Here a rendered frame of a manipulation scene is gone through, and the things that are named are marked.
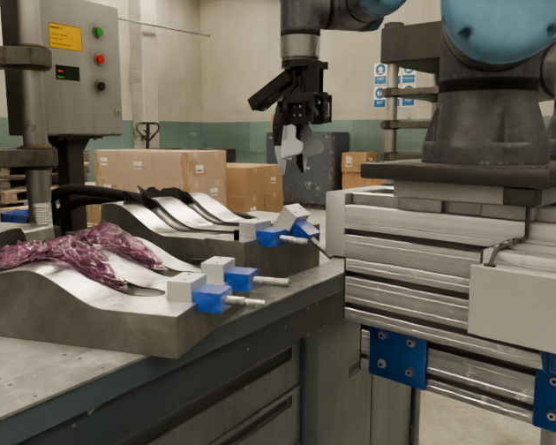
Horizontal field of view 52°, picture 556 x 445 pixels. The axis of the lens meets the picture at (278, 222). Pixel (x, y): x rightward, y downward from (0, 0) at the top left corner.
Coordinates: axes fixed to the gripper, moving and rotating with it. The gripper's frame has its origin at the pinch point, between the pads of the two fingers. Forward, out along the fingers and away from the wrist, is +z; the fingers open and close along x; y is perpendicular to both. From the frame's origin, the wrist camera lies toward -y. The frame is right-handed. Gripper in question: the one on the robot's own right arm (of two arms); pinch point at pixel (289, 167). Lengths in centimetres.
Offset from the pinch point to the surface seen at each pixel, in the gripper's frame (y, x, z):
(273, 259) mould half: 2.1, -8.9, 16.5
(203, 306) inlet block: 12.3, -39.5, 16.0
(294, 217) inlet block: 2.6, -2.5, 9.4
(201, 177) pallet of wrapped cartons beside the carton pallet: -286, 290, 31
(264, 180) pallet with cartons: -296, 401, 42
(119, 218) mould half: -29.6, -17.8, 10.5
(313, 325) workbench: 4.1, 2.7, 32.2
